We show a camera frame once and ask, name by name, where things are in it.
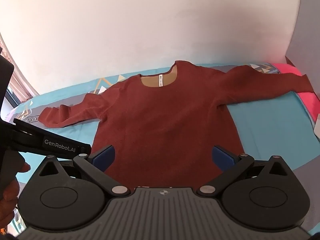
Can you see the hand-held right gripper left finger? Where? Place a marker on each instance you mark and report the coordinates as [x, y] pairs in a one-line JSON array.
[[104, 158]]

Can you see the window frame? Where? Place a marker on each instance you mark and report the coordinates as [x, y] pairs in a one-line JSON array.
[[17, 85]]

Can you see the rust red sweater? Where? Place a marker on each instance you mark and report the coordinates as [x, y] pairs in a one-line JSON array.
[[162, 117]]

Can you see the person's left hand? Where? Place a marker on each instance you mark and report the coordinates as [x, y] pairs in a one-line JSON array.
[[10, 202]]

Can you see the teal geometric print bedsheet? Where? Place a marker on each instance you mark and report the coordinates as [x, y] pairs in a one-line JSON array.
[[262, 130]]

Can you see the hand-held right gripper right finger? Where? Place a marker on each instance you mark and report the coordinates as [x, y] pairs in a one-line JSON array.
[[222, 158]]

